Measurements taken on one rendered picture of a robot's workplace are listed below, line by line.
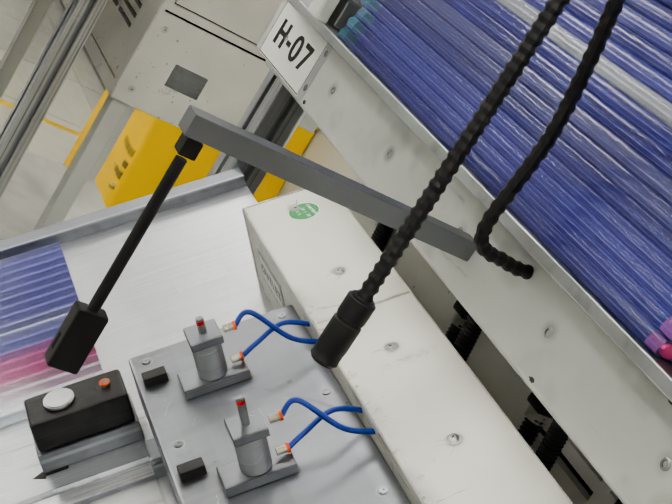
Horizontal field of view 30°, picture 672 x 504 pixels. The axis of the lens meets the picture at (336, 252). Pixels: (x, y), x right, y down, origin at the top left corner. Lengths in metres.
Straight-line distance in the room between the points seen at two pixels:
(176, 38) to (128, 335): 1.00
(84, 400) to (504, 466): 0.34
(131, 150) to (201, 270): 2.89
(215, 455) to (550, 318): 0.25
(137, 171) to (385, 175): 3.08
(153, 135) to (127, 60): 1.97
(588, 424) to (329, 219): 0.37
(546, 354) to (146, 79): 1.35
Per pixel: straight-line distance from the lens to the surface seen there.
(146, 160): 4.03
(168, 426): 0.90
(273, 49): 1.24
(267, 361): 0.93
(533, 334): 0.80
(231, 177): 1.27
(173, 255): 1.19
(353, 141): 1.05
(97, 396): 0.97
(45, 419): 0.97
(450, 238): 0.85
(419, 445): 0.81
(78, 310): 0.80
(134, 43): 2.05
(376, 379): 0.87
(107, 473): 0.97
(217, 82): 2.08
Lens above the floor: 1.52
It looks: 15 degrees down
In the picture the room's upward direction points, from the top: 33 degrees clockwise
